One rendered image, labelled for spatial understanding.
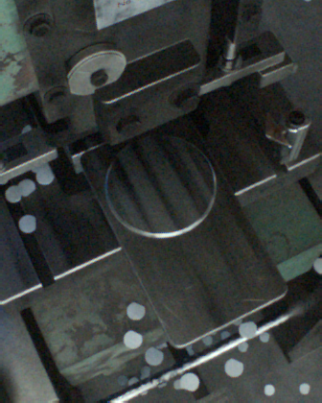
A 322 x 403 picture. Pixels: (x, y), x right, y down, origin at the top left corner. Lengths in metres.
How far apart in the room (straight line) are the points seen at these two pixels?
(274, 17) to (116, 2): 1.38
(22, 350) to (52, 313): 0.06
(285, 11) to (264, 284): 1.27
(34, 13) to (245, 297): 0.40
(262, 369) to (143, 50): 1.02
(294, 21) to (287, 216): 1.06
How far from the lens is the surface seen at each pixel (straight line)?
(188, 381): 0.85
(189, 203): 0.76
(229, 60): 0.87
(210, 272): 0.74
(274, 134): 0.81
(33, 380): 0.87
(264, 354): 1.53
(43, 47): 0.49
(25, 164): 0.83
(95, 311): 0.87
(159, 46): 0.62
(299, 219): 0.92
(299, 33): 1.89
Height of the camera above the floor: 1.49
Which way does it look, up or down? 67 degrees down
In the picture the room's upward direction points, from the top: 1 degrees counter-clockwise
